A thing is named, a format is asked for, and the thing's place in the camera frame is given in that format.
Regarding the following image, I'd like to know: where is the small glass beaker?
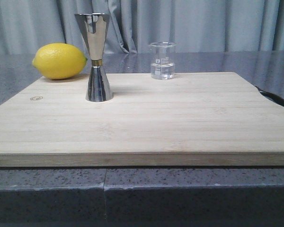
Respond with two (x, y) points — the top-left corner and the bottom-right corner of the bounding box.
(149, 42), (176, 80)

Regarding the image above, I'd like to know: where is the steel double jigger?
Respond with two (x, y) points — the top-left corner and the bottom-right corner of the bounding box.
(75, 13), (113, 102)

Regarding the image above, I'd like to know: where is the wooden cutting board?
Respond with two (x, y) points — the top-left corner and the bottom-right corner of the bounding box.
(0, 72), (284, 167)

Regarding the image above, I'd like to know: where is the yellow lemon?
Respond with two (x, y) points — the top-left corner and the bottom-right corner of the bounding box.
(32, 43), (87, 80)

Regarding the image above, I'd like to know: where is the grey curtain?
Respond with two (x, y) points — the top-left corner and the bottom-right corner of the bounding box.
(0, 0), (284, 54)

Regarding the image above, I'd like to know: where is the black cable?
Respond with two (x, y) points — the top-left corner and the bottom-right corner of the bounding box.
(255, 85), (284, 112)

